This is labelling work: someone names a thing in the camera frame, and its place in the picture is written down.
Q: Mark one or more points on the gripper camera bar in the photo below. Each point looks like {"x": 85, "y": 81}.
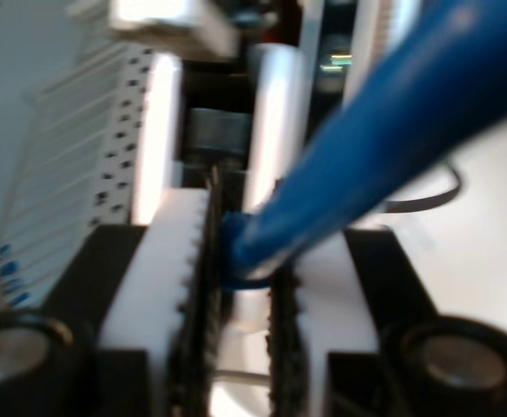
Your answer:
{"x": 171, "y": 26}

